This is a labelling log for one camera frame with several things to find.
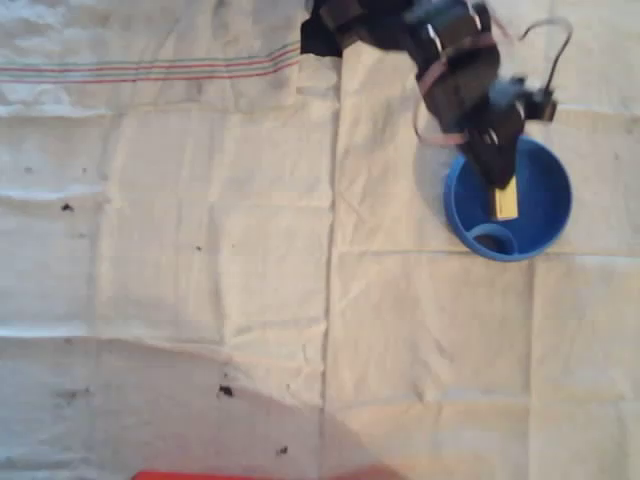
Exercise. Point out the yellow rectangular block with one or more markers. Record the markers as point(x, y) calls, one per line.
point(506, 202)

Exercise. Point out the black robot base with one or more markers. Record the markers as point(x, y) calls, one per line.
point(317, 37)

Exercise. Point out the blue plastic cup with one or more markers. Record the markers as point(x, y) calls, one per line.
point(540, 210)

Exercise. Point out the white striped cloth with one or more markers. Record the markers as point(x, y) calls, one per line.
point(175, 250)

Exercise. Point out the red flat object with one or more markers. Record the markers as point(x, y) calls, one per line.
point(250, 475)

